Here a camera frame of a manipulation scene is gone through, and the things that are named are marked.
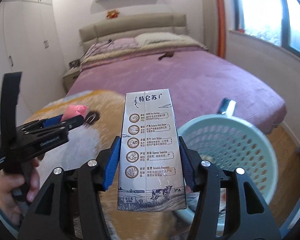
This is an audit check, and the pink pillow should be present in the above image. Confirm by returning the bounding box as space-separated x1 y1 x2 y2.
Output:
87 38 139 55

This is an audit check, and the green plastic waste basket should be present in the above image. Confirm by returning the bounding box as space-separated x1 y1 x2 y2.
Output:
173 113 280 227

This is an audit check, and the bed with pink cover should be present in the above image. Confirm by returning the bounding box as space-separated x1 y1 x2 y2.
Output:
69 35 287 132

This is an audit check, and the black cable on pillow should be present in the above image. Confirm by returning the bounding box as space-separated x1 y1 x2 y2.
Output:
77 38 114 63

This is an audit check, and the person's left hand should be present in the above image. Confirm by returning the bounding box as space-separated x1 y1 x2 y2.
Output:
0 158 40 226

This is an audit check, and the beige nightstand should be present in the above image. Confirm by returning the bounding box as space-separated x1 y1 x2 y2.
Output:
63 67 81 93

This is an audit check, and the orange beige curtain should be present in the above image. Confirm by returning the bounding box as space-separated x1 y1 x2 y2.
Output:
202 0 226 58

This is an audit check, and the orange plush toy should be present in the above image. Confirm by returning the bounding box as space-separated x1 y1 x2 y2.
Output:
106 9 120 19

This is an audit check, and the picture frame on nightstand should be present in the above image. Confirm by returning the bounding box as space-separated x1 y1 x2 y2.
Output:
69 59 81 69

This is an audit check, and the small white card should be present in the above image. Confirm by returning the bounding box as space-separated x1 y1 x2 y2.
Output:
217 98 236 116

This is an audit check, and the beige padded headboard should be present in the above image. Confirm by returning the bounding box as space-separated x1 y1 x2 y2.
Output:
79 12 189 52

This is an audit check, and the window with dark frame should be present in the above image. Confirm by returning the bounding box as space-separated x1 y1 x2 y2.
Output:
233 0 300 58

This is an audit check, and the pink yogurt bottle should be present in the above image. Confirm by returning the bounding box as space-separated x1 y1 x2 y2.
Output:
61 105 89 122

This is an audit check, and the dark object on bed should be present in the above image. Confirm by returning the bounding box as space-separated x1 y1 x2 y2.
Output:
158 51 174 61

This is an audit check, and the grey printed milk carton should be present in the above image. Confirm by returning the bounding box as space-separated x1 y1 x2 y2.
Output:
117 89 186 212

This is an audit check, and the white pillow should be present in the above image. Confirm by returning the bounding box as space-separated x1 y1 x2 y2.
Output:
134 31 188 46

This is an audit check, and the white wardrobe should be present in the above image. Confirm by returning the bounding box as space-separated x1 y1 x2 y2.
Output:
0 0 66 125

